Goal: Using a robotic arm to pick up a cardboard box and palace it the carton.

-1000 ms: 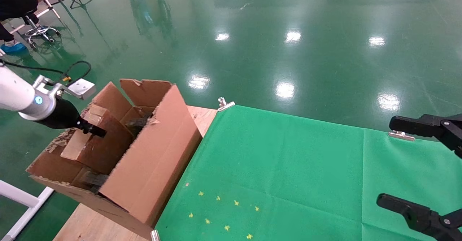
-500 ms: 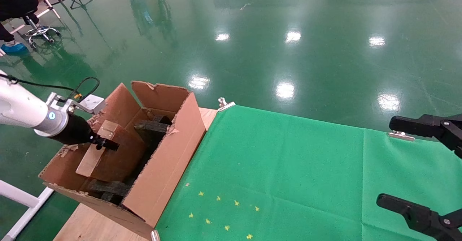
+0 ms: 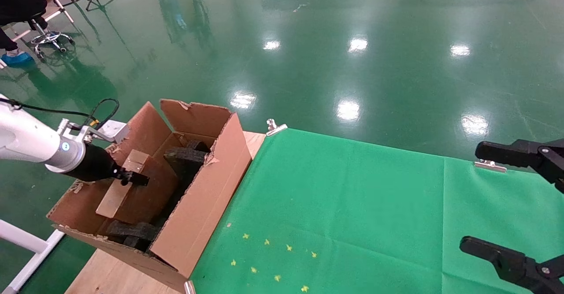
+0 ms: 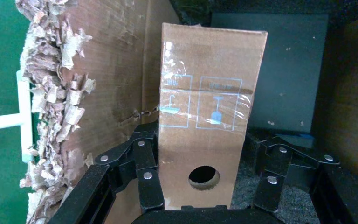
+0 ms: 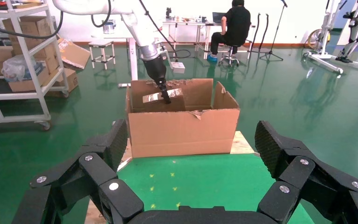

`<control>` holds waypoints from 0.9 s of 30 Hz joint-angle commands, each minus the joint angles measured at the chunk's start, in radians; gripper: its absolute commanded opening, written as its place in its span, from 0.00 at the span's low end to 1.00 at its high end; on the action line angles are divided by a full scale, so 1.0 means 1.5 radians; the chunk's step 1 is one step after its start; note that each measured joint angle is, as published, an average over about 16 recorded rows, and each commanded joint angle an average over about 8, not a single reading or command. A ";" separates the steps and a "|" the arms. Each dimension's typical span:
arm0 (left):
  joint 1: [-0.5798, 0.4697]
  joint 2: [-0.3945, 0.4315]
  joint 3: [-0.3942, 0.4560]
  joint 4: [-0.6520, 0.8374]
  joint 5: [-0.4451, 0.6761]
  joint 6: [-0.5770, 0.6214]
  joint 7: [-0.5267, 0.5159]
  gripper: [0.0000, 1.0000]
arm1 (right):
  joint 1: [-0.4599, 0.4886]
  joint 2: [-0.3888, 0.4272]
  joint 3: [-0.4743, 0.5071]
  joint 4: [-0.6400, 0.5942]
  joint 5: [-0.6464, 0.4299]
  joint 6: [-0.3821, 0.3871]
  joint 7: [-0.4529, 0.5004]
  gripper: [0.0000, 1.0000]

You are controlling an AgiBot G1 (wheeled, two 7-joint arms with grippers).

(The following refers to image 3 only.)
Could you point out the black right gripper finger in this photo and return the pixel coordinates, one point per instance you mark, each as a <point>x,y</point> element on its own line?
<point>511,263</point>
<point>528,155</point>

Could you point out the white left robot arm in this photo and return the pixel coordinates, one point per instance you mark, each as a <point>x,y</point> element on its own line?
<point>26,139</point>

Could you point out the small brown cardboard box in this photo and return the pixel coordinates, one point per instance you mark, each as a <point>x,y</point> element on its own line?
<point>145,201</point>

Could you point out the chrome swivel stool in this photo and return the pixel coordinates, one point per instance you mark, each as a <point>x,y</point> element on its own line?
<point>50,38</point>

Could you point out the large open cardboard carton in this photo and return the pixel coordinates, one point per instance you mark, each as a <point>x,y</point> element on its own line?
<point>198,214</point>

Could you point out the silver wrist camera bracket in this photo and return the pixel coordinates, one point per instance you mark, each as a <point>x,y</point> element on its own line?
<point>112,130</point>

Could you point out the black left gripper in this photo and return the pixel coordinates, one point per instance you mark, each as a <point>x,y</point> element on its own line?
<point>97,168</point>

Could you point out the white metal frame pipe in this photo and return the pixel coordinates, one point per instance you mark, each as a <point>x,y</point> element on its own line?
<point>22,236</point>

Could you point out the green table cloth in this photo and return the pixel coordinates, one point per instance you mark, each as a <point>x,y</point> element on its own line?
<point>352,206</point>

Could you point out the black foam insert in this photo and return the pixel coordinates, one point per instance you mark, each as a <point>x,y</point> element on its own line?
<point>132,231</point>
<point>185,155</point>

